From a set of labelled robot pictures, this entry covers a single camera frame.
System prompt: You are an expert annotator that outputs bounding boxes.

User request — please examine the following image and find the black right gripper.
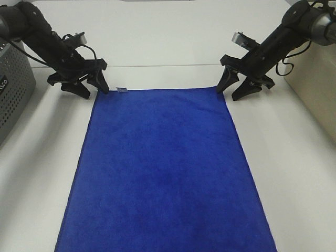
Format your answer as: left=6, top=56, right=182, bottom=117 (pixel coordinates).
left=216, top=45, right=275, bottom=101

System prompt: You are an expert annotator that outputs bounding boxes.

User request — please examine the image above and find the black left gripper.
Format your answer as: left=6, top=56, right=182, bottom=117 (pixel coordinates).
left=47, top=45, right=109, bottom=99

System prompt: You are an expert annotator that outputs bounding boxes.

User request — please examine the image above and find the blue microfibre towel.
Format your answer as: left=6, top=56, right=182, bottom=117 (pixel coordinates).
left=55, top=87, right=277, bottom=251

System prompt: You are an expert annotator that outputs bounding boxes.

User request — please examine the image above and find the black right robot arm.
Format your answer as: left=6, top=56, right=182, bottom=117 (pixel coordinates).
left=216, top=1, right=335, bottom=101

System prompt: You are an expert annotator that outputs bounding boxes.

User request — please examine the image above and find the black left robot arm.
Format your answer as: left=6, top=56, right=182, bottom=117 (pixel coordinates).
left=1, top=2, right=109, bottom=99

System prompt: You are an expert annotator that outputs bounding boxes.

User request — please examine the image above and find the grey perforated plastic basket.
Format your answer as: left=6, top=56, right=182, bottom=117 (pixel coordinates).
left=1, top=39, right=36, bottom=143

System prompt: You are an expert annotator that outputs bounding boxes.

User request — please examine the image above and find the beige plastic storage bin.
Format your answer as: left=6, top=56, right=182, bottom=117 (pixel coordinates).
left=285, top=44, right=335, bottom=141

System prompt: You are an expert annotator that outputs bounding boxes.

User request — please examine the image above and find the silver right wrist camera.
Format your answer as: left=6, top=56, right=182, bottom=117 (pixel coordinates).
left=232, top=32, right=259, bottom=51

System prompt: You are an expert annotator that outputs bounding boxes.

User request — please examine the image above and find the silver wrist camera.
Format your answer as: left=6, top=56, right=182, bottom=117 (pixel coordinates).
left=232, top=32, right=259, bottom=51
left=70, top=32, right=87, bottom=48

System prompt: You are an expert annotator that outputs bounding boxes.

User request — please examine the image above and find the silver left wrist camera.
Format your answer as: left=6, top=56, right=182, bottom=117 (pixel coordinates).
left=70, top=32, right=87, bottom=48

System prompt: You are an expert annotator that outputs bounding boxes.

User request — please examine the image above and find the black right camera cable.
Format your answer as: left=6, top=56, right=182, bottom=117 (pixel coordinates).
left=274, top=0, right=336, bottom=77

